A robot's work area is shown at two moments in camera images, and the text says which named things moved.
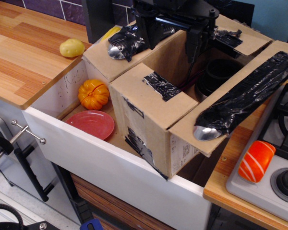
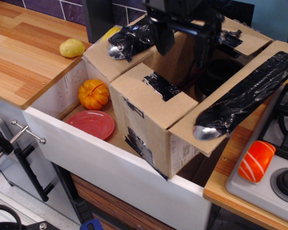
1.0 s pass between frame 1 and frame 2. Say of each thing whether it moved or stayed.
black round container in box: stayed
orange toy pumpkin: stayed
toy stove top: stayed
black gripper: moved
